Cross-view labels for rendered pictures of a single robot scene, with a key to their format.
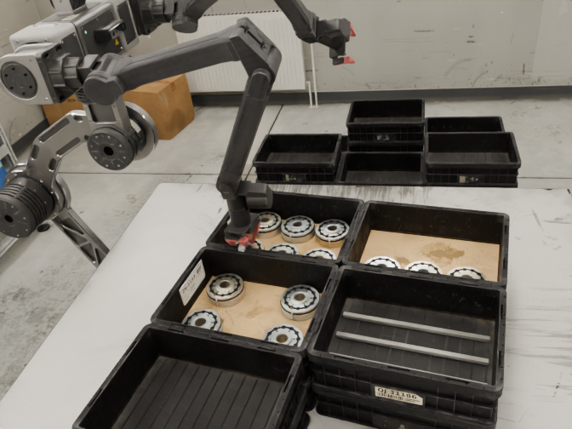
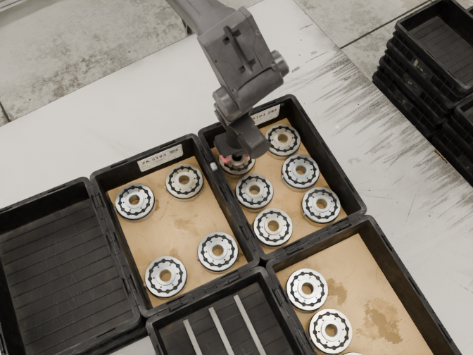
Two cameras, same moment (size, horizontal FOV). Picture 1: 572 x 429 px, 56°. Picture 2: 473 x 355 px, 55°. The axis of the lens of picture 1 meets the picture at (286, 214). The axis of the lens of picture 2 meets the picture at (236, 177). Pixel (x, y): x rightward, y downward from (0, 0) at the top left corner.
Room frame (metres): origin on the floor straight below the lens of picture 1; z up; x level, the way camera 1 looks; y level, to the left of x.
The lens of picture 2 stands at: (0.78, -0.24, 1.99)
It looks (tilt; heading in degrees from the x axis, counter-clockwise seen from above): 64 degrees down; 38
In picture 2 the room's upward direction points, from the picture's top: 2 degrees clockwise
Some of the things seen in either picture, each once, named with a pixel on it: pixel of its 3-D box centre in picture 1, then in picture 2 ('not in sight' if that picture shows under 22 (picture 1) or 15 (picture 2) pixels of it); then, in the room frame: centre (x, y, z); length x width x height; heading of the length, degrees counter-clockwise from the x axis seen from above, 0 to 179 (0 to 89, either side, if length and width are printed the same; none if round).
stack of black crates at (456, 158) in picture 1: (466, 188); not in sight; (2.11, -0.87, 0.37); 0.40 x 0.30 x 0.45; 73
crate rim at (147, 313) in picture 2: (247, 294); (172, 218); (0.99, 0.12, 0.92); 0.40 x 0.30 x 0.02; 66
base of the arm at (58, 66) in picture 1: (69, 72); not in sight; (1.25, 0.45, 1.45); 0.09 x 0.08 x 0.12; 163
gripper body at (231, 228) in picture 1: (240, 216); (237, 135); (1.25, 0.13, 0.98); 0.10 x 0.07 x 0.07; 154
